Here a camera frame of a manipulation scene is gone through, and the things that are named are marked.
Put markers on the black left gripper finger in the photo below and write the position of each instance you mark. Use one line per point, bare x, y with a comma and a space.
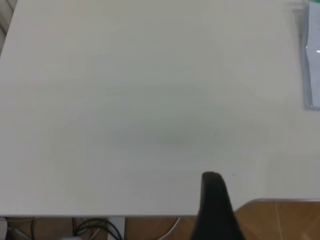
212, 212

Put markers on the clear plastic zipper bag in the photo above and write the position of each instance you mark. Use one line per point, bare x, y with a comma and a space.
311, 62

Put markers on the white table leg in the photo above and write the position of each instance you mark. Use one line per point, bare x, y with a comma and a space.
116, 228

